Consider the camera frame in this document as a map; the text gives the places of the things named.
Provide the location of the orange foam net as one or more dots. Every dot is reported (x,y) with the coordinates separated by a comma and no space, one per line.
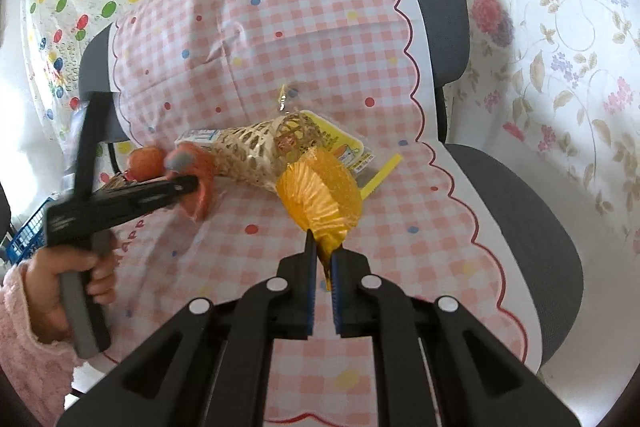
(202,202)

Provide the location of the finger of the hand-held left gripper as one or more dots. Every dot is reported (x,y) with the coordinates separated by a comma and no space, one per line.
(150,199)
(90,147)

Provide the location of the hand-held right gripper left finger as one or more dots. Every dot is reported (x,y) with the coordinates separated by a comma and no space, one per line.
(311,289)

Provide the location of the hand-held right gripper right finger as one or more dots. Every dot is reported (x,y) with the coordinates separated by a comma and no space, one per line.
(336,294)

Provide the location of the grey office chair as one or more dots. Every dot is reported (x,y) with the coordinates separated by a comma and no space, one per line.
(525,207)

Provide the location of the wicker cone basket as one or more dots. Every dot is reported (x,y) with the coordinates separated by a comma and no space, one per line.
(245,152)

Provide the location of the yellow snack packet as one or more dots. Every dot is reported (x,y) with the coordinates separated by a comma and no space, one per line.
(340,132)

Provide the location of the person's left forearm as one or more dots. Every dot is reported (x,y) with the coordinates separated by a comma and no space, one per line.
(25,367)

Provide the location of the floral print sheet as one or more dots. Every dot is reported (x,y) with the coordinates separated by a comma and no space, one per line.
(550,32)

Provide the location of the yellow paper strip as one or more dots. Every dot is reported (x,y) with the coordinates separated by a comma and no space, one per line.
(385,174)

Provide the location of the blue plastic basket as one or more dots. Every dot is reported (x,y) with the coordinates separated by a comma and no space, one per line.
(30,227)

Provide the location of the pink checkered cloth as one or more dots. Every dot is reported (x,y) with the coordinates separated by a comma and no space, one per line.
(300,32)

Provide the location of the gold twist tie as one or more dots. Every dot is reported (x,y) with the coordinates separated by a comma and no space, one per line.
(284,99)

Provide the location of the red apple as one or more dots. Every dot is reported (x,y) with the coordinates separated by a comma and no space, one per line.
(145,164)

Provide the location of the person's left hand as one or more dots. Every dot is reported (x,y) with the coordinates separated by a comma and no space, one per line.
(45,299)

